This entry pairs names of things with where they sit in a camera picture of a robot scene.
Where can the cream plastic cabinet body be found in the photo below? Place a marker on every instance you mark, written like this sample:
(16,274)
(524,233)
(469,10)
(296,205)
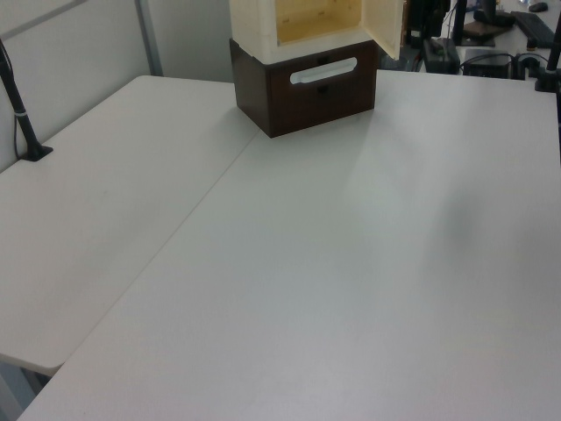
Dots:
(254,26)

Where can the dark brown drawer box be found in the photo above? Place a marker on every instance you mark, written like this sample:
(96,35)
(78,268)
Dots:
(254,92)

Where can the black keyboard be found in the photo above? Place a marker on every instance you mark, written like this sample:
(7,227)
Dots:
(532,24)

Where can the black electronics box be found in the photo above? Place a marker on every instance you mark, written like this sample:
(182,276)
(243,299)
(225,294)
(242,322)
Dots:
(442,54)

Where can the black computer mouse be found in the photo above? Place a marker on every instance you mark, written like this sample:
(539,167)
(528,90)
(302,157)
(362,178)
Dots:
(538,6)

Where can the cream cabinet door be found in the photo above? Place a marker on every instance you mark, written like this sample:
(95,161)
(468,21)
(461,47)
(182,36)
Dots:
(381,22)

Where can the black monitor base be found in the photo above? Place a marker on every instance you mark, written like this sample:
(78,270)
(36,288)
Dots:
(493,16)

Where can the grey metal partition post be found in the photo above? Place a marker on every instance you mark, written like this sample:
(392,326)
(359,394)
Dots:
(149,39)

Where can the black clamp stand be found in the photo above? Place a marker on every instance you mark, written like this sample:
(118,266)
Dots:
(548,74)

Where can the black camera stand pole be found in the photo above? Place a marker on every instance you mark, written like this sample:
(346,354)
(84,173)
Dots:
(19,116)

